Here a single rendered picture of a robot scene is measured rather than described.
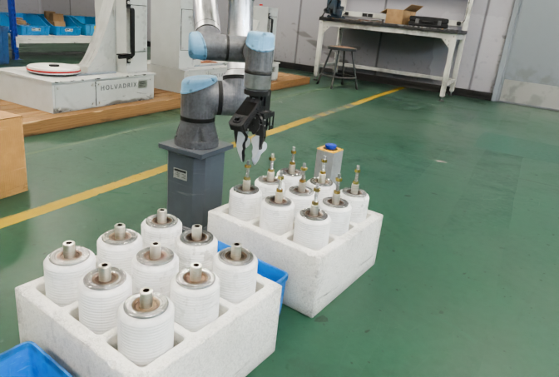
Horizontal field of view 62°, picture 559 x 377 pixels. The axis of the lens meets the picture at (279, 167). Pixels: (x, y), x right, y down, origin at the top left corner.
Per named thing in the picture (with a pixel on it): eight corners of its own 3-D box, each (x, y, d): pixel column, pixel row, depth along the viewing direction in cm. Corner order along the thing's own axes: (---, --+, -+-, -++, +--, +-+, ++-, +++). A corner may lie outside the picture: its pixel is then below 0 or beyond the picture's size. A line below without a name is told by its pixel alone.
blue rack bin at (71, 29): (27, 31, 561) (27, 12, 555) (56, 32, 594) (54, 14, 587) (56, 36, 540) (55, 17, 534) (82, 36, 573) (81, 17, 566)
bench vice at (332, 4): (332, 18, 567) (335, -3, 559) (345, 19, 560) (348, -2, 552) (319, 17, 532) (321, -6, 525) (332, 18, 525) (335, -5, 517)
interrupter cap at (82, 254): (41, 257, 92) (41, 254, 92) (76, 244, 98) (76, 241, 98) (61, 271, 88) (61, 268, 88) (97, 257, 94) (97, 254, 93)
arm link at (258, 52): (271, 32, 128) (279, 34, 121) (268, 71, 132) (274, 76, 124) (244, 29, 126) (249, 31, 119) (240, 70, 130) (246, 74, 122)
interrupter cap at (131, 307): (114, 307, 79) (113, 303, 79) (149, 289, 85) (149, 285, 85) (142, 326, 75) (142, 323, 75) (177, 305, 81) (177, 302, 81)
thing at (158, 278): (122, 329, 100) (121, 256, 94) (157, 310, 108) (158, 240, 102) (151, 350, 95) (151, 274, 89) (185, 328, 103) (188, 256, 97)
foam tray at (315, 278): (205, 264, 142) (207, 210, 136) (279, 225, 173) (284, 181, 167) (312, 319, 121) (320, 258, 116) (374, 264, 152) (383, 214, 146)
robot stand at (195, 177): (156, 223, 165) (157, 142, 155) (190, 207, 181) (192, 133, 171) (197, 239, 157) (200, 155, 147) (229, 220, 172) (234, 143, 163)
